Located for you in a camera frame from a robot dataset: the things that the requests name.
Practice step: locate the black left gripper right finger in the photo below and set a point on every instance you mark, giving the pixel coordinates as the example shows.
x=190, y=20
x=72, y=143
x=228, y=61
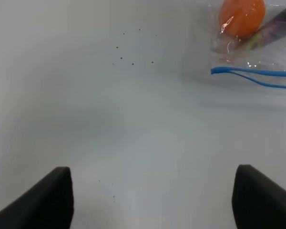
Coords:
x=257, y=201

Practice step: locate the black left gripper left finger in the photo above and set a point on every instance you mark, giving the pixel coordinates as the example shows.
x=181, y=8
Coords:
x=49, y=204

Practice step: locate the clear zip bag blue zipper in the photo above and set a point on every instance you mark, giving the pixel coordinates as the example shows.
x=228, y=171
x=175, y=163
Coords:
x=264, y=66

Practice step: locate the purple eggplant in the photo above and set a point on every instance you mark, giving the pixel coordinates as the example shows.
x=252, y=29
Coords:
x=272, y=31

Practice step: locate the orange fruit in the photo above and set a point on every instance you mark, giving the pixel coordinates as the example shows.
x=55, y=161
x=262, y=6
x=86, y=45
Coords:
x=241, y=18

